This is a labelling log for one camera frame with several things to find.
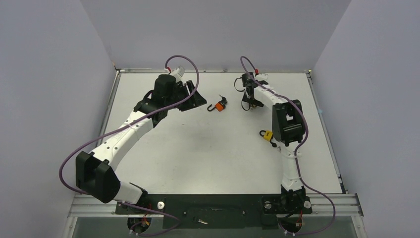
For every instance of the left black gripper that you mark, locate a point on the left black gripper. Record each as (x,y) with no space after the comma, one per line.
(195,100)

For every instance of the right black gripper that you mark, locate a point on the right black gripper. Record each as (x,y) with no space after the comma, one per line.
(248,92)

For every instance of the yellow padlock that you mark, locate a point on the yellow padlock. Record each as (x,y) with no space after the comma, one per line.
(266,134)

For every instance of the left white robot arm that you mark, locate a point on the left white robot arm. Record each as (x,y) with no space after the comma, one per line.
(95,171)

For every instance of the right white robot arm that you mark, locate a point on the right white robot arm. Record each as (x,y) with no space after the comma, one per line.
(286,133)

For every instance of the orange padlock with key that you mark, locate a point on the orange padlock with key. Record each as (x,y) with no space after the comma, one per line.
(219,106)

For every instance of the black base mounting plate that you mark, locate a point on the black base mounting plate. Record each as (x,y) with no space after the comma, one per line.
(227,211)

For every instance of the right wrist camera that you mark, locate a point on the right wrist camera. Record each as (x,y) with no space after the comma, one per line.
(261,77)

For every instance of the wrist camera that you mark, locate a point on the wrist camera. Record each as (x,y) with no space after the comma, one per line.
(261,77)
(177,72)

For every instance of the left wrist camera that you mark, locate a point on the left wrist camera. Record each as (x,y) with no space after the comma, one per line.
(177,72)

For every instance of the aluminium frame rail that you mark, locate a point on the aluminium frame rail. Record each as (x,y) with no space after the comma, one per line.
(345,205)

